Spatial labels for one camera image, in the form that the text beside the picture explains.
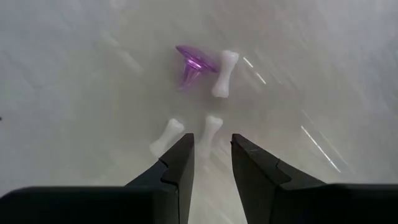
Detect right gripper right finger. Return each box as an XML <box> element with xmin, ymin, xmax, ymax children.
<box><xmin>231</xmin><ymin>133</ymin><xmax>398</xmax><ymax>224</ymax></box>

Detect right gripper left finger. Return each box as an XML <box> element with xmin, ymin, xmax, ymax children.
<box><xmin>0</xmin><ymin>133</ymin><xmax>196</xmax><ymax>224</ymax></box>

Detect white plastic bone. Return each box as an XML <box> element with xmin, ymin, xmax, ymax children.
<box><xmin>149</xmin><ymin>118</ymin><xmax>185</xmax><ymax>157</ymax></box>
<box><xmin>195</xmin><ymin>115</ymin><xmax>224</xmax><ymax>159</ymax></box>
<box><xmin>211</xmin><ymin>50</ymin><xmax>240</xmax><ymax>99</ymax></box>

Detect purple translucent spinning top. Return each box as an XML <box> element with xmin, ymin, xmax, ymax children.
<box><xmin>175</xmin><ymin>45</ymin><xmax>218</xmax><ymax>92</ymax></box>

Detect white glossy table mat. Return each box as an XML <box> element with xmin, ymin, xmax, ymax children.
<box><xmin>0</xmin><ymin>0</ymin><xmax>398</xmax><ymax>224</ymax></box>

